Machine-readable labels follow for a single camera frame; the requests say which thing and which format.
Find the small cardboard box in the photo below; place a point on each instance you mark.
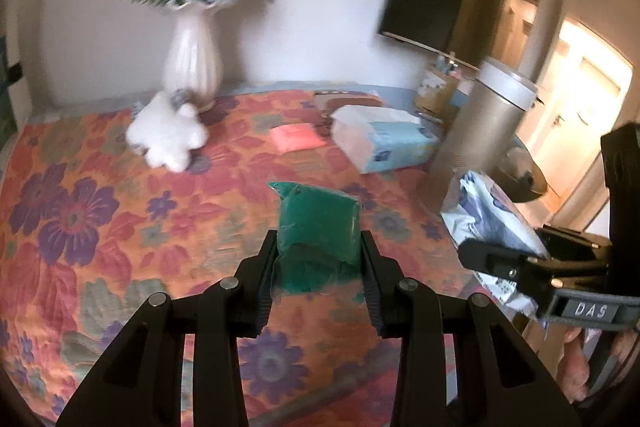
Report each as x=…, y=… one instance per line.
x=437, y=92

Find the person's right hand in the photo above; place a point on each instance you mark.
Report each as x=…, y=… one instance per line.
x=574, y=359

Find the dark round bowl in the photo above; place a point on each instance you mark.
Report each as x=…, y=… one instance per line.
x=520, y=172

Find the pink soft packet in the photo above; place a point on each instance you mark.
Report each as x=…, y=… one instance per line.
x=297, y=138

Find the brown leather pouch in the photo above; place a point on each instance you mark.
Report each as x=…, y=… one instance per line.
x=345, y=99

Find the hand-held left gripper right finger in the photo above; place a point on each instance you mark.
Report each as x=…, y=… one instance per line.
x=374, y=287

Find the whale print soft pack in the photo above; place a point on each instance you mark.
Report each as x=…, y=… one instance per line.
x=495, y=217

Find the blue and white tissue pack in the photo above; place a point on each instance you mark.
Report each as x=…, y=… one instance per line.
x=385, y=142

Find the floral orange blanket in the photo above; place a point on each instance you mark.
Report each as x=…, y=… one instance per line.
x=100, y=217

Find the white door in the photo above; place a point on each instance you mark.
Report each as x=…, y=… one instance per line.
x=590, y=97

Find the white plush toy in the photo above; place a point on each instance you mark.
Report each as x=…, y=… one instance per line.
x=167, y=137

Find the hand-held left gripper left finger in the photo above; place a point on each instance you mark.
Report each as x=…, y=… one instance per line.
x=260, y=287

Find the beige cylindrical air purifier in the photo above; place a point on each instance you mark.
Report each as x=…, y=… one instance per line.
x=475, y=127

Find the white ribbed vase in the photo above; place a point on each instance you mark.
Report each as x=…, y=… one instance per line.
x=192, y=62

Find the green soft packet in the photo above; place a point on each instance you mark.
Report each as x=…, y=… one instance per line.
x=315, y=227

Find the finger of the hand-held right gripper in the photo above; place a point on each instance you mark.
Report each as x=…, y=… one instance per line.
x=500, y=259
x=570, y=241

